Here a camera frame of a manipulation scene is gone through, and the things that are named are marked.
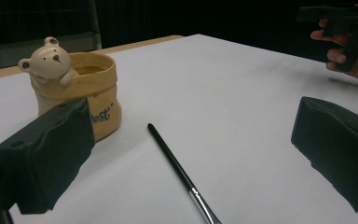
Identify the white table sheet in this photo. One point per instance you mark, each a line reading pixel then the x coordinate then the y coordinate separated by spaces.
pixel 230 93

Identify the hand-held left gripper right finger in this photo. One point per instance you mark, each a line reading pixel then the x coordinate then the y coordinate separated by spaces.
pixel 338 146

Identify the black makeup brush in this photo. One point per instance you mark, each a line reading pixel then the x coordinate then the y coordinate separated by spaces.
pixel 171 155

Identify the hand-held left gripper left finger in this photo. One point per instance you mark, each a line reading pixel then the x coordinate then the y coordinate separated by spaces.
pixel 49 155

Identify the beige ceramic bear pot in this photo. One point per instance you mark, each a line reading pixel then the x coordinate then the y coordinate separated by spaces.
pixel 105 77

